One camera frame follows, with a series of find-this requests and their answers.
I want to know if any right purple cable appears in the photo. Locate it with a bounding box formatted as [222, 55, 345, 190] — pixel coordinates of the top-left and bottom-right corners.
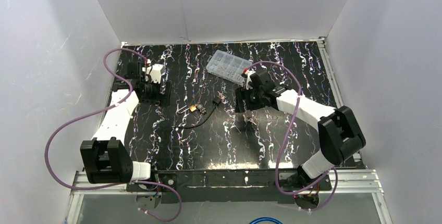
[243, 60, 339, 213]

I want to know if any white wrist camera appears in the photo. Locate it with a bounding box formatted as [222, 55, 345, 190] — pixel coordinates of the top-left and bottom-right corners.
[241, 69, 255, 90]
[142, 64, 165, 84]

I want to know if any blue cable lock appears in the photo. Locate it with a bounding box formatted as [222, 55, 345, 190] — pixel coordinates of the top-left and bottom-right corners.
[250, 217, 282, 224]

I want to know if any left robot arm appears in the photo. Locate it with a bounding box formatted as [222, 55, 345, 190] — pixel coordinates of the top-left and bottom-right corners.
[80, 61, 171, 184]

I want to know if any black cable padlock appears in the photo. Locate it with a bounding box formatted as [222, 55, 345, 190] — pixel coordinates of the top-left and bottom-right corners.
[173, 96, 222, 129]

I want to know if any clear plastic parts box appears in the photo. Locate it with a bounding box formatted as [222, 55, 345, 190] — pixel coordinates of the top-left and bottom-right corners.
[206, 50, 252, 85]

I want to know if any small brass padlock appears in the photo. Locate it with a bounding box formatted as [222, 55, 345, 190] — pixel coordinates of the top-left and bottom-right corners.
[177, 104, 197, 114]

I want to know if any purple cable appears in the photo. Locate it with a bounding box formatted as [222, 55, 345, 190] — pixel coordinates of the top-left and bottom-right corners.
[243, 60, 339, 213]
[44, 47, 182, 223]

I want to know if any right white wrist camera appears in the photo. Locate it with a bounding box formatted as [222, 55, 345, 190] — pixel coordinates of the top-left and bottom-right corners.
[241, 69, 255, 90]

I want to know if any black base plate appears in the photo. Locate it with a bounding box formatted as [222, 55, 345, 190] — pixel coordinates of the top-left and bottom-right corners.
[126, 169, 332, 205]

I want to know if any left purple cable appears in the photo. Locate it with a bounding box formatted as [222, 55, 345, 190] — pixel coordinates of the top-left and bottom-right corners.
[44, 47, 182, 223]

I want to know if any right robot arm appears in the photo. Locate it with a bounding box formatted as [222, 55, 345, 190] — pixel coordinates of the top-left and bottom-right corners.
[235, 69, 366, 186]

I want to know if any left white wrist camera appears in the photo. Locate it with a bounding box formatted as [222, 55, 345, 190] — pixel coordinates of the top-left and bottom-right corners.
[142, 64, 165, 84]

